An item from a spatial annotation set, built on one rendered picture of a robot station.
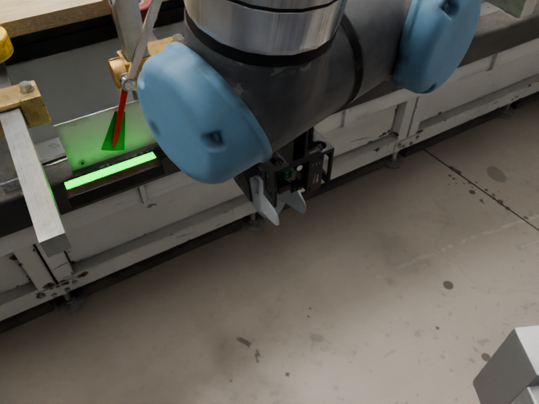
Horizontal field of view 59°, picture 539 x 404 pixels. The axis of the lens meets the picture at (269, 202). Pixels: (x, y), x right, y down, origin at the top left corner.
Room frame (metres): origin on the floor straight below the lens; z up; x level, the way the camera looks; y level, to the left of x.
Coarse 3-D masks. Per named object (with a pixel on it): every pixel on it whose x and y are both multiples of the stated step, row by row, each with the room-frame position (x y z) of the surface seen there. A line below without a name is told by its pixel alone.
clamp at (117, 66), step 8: (160, 40) 0.75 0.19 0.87; (168, 40) 0.75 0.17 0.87; (152, 48) 0.73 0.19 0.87; (160, 48) 0.73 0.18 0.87; (120, 56) 0.70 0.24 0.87; (112, 64) 0.68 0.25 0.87; (120, 64) 0.68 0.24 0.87; (128, 64) 0.68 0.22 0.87; (112, 72) 0.68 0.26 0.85; (120, 72) 0.67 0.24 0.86; (136, 72) 0.68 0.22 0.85; (136, 80) 0.68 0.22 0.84; (120, 88) 0.67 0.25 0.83; (136, 88) 0.68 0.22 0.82
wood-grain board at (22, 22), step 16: (0, 0) 0.84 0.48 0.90; (16, 0) 0.84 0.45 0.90; (32, 0) 0.84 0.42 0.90; (48, 0) 0.84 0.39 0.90; (64, 0) 0.84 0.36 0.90; (80, 0) 0.84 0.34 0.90; (96, 0) 0.84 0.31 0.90; (0, 16) 0.78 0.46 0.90; (16, 16) 0.78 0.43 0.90; (32, 16) 0.78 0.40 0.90; (48, 16) 0.79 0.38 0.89; (64, 16) 0.80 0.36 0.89; (80, 16) 0.82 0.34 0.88; (96, 16) 0.83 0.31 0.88; (16, 32) 0.76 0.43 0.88; (32, 32) 0.77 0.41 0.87
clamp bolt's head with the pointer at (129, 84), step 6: (126, 72) 0.67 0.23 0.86; (120, 78) 0.67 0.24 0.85; (126, 84) 0.65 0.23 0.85; (132, 84) 0.66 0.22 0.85; (120, 96) 0.66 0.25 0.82; (126, 96) 0.66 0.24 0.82; (120, 102) 0.66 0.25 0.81; (120, 108) 0.66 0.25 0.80; (120, 114) 0.66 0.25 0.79; (120, 120) 0.65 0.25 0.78; (120, 126) 0.65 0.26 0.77; (114, 132) 0.65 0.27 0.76; (114, 138) 0.64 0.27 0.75; (114, 144) 0.64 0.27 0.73
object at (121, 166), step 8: (152, 152) 0.66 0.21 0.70; (128, 160) 0.63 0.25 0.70; (136, 160) 0.63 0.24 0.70; (144, 160) 0.63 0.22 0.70; (104, 168) 0.61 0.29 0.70; (112, 168) 0.61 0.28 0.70; (120, 168) 0.61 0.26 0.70; (88, 176) 0.59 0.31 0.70; (96, 176) 0.59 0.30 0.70; (72, 184) 0.57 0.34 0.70
